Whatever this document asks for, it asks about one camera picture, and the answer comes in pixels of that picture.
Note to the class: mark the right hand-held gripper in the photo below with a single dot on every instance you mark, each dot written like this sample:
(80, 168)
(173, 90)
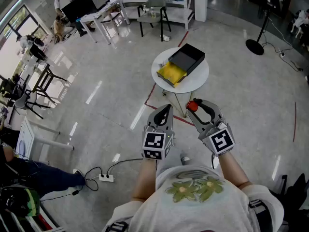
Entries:
(220, 141)

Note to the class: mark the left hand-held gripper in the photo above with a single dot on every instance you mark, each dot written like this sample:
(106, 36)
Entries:
(154, 142)

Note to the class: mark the red-capped small bottle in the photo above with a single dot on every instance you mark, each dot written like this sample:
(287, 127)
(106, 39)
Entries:
(192, 106)

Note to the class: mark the person's left forearm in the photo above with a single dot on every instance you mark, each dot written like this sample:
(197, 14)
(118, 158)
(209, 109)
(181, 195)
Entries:
(144, 178)

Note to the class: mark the person's right forearm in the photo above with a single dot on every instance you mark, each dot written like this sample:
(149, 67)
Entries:
(234, 170)

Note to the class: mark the round white side table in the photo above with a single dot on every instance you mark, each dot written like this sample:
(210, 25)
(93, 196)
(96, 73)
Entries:
(200, 78)

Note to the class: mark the person's grey trousers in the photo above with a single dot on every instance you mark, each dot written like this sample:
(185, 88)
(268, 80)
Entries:
(184, 155)

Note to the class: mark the small white plastic jar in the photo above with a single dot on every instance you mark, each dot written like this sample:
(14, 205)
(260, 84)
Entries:
(161, 63)

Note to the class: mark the white paper cup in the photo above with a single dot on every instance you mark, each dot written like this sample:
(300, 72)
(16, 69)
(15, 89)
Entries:
(165, 38)

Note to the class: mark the black floor stand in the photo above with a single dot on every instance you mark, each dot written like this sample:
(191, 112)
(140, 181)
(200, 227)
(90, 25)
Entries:
(254, 47)

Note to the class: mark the person's white flowered shirt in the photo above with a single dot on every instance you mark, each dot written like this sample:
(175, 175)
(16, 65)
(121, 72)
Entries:
(193, 209)

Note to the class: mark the small white power strip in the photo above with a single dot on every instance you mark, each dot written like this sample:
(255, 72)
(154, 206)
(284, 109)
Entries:
(282, 55)

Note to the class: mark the clear plastic bottle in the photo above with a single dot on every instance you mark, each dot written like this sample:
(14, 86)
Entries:
(152, 11)
(144, 10)

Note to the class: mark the black power adapter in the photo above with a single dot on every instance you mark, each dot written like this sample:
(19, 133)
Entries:
(75, 192)

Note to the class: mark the black office chair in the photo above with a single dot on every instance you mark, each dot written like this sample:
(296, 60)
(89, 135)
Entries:
(297, 194)

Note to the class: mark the grey chair black legs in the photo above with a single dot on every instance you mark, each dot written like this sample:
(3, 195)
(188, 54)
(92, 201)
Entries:
(154, 1)

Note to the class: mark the black metal chair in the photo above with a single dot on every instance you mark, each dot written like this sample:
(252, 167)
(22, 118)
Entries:
(48, 75)

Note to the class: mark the white rectangular table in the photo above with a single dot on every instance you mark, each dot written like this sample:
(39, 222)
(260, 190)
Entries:
(96, 16)

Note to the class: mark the white square-legged table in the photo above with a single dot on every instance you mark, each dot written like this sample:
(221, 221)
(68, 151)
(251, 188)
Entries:
(26, 134)

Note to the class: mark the black chair grey seat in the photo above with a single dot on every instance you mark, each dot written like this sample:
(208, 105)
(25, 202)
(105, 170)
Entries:
(24, 103)

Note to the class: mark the black monitor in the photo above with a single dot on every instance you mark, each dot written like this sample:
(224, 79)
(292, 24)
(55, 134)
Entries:
(74, 10)

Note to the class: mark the green black backpack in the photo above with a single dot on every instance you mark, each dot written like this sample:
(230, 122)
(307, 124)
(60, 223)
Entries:
(29, 202)

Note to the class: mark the large window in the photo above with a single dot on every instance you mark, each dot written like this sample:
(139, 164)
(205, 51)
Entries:
(19, 20)

